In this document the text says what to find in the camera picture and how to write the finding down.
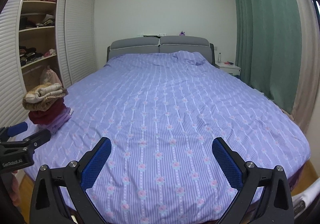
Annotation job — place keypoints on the white louvered wardrobe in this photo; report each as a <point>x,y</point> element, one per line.
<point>80,26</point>

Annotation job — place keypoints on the pile of mixed folded clothes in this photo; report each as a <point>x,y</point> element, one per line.
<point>40,22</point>

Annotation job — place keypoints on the red folded garment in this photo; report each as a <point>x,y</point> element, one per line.
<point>53,113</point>

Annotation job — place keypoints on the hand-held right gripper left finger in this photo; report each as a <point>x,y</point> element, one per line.
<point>97,164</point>

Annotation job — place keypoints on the wooden bed frame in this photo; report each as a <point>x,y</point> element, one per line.
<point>306,176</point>

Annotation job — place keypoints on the lilac striped floral bedspread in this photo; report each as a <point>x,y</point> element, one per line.
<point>175,101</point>

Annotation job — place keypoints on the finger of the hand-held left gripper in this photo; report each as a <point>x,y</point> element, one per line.
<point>40,137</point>
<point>17,128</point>

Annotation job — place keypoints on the small purple toy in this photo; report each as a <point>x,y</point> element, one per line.
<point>182,33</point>

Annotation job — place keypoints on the grey upholstered headboard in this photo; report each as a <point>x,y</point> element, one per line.
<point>135,47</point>

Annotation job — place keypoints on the beige curtain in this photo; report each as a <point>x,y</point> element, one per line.
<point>305,76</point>

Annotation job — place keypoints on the purple folded garment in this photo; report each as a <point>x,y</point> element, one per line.
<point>60,122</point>

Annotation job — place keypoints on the small red item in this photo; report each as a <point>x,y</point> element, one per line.
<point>229,63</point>

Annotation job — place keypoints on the beige brown plaid sweater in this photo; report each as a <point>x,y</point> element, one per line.
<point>45,96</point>

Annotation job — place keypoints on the pile of dark folded clothes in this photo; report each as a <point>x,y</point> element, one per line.
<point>31,55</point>

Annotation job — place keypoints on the green curtain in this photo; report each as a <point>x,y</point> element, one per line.
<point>262,26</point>

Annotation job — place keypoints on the clear bottle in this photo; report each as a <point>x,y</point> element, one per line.
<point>220,58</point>

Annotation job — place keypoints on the pink and beige garment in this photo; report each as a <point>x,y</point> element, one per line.
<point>50,76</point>

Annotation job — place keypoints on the person's left hand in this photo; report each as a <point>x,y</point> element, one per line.
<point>15,189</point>

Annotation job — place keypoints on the white nightstand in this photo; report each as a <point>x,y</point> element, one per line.
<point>228,68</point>

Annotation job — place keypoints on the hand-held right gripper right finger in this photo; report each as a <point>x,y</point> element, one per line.
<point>226,161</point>

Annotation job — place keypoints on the flat books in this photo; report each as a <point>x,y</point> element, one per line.
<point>153,35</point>

